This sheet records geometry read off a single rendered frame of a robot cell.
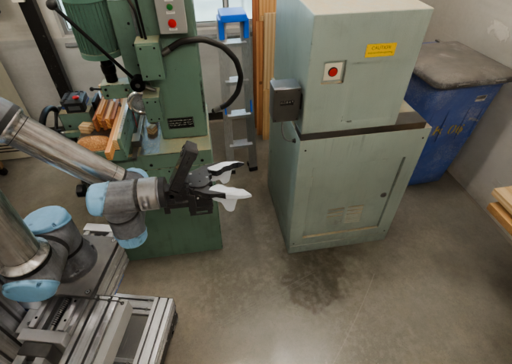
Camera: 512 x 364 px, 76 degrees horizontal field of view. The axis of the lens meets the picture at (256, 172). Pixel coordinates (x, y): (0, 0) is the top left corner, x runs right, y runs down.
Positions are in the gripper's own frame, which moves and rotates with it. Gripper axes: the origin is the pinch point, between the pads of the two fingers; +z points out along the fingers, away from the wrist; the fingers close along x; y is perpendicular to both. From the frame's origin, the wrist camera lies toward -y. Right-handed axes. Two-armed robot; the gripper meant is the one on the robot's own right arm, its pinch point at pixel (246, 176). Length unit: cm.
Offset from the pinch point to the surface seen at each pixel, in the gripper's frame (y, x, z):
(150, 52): -13, -70, -27
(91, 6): -28, -80, -46
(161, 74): -4, -72, -24
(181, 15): -25, -71, -13
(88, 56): -9, -82, -53
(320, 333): 121, -25, 38
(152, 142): 33, -84, -36
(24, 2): -18, -208, -124
